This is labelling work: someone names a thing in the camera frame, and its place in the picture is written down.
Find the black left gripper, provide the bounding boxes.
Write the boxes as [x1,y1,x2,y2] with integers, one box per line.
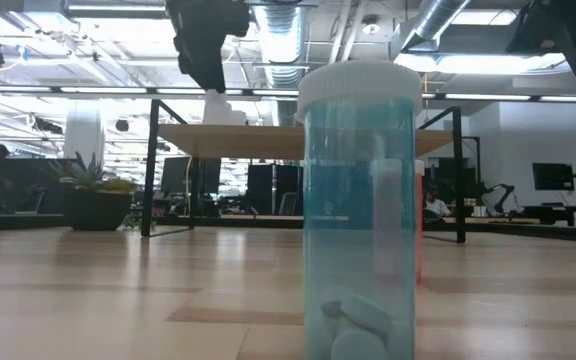
[165,0,251,94]

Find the blue transparent pill bottle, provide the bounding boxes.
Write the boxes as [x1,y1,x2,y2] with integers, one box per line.
[295,60,424,360]

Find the red transparent pill bottle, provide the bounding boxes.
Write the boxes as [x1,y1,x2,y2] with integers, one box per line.
[370,158,426,286]

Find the wooden shelf black metal legs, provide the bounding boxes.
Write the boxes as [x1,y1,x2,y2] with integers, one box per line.
[140,98,469,245]

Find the black office monitor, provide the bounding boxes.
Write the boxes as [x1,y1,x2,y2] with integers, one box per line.
[197,157,223,196]
[160,156,193,197]

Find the white building pillar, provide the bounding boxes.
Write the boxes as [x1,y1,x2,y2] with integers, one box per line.
[64,99,107,166]

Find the black office partition panels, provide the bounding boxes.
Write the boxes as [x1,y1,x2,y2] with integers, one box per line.
[246,163,304,217]

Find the grey office chair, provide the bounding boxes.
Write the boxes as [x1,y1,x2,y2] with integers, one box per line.
[278,192,299,216]

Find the succulent plant in black pot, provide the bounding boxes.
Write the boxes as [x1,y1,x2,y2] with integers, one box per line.
[47,151,139,232]

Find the round white tablet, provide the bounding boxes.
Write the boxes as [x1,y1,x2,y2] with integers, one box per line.
[330,328,390,360]
[340,295,394,337]

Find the black background monitor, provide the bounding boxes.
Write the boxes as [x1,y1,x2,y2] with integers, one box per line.
[532,162,576,192]

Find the dark background desk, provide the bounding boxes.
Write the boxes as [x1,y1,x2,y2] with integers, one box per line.
[521,202,576,227]

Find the silver ribbed ventilation duct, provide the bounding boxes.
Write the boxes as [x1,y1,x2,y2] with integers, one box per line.
[252,0,314,126]

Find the silver smooth ventilation duct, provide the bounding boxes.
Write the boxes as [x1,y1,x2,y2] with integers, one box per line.
[389,0,473,59]

